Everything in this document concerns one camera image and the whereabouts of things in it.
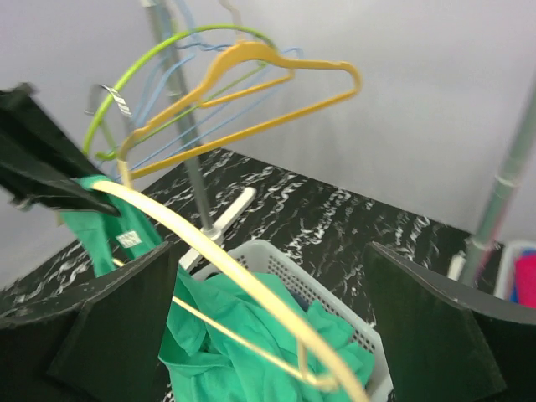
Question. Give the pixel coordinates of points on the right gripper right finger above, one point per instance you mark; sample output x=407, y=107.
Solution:
x=444, y=341

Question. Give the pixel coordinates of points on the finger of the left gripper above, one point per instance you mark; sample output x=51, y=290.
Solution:
x=32, y=128
x=31, y=181

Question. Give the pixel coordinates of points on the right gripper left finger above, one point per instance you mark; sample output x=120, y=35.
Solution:
x=97, y=341

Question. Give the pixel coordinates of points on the cream white hanger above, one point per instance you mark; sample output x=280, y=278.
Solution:
x=234, y=276

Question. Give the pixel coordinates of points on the green tank top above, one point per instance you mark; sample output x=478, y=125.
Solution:
x=251, y=326

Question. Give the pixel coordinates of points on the light blue wire hanger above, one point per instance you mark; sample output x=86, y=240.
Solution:
x=159, y=96

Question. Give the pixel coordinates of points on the white side basket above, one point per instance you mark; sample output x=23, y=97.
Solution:
x=505, y=274

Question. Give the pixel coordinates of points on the pink folded shirt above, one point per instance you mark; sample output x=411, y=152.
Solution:
x=524, y=280

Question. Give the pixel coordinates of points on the white clothes rack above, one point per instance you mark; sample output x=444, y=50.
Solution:
x=466, y=268

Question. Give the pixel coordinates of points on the white plastic basket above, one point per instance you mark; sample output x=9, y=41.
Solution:
x=260, y=256

